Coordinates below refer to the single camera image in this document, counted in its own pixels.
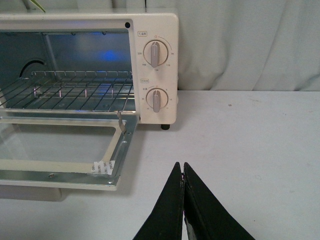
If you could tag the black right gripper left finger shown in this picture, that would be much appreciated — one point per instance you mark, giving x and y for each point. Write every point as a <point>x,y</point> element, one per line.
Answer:
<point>165,221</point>

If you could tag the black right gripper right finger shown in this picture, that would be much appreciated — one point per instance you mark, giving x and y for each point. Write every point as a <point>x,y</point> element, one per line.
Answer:
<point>204,216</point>

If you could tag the glass oven door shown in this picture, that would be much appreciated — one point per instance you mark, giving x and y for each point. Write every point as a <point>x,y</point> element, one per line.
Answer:
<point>64,151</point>

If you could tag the black oven foot right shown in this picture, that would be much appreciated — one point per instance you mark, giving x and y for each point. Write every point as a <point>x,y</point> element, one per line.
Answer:
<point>165,126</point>

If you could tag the cream toaster oven body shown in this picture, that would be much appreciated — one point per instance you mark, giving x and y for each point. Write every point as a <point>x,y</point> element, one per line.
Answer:
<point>94,41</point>

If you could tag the lower timer knob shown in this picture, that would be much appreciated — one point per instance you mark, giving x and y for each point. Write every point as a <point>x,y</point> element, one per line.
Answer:
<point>157,99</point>

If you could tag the white curtain backdrop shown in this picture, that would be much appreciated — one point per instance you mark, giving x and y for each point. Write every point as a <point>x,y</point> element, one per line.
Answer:
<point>241,45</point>

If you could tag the green plant leaf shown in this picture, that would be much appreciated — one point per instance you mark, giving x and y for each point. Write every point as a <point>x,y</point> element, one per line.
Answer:
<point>28,3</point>

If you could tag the wire oven rack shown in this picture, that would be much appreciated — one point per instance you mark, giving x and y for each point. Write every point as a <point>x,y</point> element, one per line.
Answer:
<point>73,91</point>

